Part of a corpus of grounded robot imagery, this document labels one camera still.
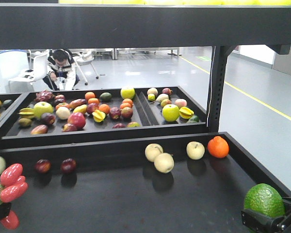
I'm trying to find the pale pear front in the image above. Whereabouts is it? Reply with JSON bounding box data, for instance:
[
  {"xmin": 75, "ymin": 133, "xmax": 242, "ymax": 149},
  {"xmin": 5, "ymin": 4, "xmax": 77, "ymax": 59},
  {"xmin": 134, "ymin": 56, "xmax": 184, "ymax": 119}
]
[{"xmin": 154, "ymin": 153, "xmax": 175, "ymax": 173}]

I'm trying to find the dark red plum right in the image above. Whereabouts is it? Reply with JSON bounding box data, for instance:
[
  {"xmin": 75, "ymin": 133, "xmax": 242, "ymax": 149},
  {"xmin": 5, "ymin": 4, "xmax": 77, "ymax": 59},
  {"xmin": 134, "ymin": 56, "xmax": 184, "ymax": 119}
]
[{"xmin": 60, "ymin": 158, "xmax": 77, "ymax": 174}]

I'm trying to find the pale pear right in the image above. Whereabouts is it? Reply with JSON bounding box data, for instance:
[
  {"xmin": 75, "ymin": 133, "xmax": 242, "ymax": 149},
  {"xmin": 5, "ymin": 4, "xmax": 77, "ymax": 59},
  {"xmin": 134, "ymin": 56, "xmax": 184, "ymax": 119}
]
[{"xmin": 186, "ymin": 141, "xmax": 205, "ymax": 160}]

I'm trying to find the dark red plum left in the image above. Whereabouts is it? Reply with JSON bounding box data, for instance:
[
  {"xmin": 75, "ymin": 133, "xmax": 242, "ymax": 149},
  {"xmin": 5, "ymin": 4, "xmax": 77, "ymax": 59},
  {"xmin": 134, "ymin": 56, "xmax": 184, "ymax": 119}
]
[{"xmin": 34, "ymin": 159, "xmax": 51, "ymax": 174}]

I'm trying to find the red cherry tomato bunch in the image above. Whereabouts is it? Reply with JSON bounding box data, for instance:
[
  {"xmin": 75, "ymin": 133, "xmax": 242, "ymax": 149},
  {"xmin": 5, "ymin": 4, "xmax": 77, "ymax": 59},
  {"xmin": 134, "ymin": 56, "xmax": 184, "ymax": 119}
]
[{"xmin": 0, "ymin": 163, "xmax": 28, "ymax": 230}]

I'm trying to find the large red apple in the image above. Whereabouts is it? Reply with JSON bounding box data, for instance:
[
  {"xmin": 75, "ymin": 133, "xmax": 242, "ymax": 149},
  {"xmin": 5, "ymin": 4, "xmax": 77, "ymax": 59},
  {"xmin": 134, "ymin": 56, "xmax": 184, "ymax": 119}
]
[{"xmin": 67, "ymin": 112, "xmax": 86, "ymax": 129}]

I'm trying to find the green avocado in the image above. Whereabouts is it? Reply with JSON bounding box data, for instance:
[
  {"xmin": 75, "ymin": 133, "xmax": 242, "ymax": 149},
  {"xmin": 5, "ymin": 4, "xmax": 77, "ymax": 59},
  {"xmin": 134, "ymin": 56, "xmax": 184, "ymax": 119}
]
[{"xmin": 243, "ymin": 183, "xmax": 285, "ymax": 217}]

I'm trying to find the orange fruit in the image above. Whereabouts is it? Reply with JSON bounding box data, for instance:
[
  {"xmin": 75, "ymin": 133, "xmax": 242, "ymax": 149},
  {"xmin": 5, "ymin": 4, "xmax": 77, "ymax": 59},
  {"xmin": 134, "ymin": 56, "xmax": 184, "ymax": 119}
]
[{"xmin": 207, "ymin": 136, "xmax": 229, "ymax": 158}]

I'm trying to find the person crouching with headset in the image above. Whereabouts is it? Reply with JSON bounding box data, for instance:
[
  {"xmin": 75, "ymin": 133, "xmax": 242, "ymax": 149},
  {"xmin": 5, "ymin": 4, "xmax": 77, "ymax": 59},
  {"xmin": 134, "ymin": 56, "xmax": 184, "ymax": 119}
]
[{"xmin": 43, "ymin": 49, "xmax": 79, "ymax": 91}]

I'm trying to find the pale pear rear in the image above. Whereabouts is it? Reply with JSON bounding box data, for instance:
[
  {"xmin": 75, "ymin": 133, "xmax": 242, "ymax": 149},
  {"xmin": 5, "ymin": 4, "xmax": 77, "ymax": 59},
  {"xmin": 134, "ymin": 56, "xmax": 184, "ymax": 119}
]
[{"xmin": 145, "ymin": 143, "xmax": 163, "ymax": 162}]

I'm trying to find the black wooden fruit stand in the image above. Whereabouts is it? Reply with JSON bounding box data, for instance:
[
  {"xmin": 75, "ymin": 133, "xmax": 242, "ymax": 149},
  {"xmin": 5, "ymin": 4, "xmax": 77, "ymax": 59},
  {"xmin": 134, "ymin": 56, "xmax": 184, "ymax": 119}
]
[{"xmin": 0, "ymin": 3, "xmax": 291, "ymax": 233}]

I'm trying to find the large green apple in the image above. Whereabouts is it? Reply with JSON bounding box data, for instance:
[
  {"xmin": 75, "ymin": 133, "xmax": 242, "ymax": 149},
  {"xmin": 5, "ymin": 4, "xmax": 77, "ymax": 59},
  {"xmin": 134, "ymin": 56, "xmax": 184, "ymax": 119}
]
[{"xmin": 162, "ymin": 104, "xmax": 179, "ymax": 122}]

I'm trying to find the dark red plum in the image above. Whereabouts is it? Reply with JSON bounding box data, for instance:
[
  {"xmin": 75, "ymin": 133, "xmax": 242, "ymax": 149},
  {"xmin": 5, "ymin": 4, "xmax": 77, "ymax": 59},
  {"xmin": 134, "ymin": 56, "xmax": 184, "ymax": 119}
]
[
  {"xmin": 60, "ymin": 158, "xmax": 77, "ymax": 174},
  {"xmin": 34, "ymin": 159, "xmax": 51, "ymax": 174}
]

